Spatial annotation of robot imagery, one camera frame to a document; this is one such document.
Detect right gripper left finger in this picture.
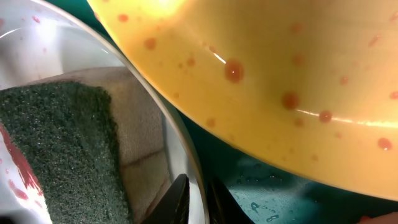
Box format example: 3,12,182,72
149,174,190,224

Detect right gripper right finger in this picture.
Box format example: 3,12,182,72
206,177,254,224

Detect green scrubbing sponge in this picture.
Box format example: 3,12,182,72
1,67,170,223

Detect yellow-green plate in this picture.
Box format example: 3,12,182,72
86,0,398,202

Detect light blue plate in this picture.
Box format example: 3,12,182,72
1,1,210,223

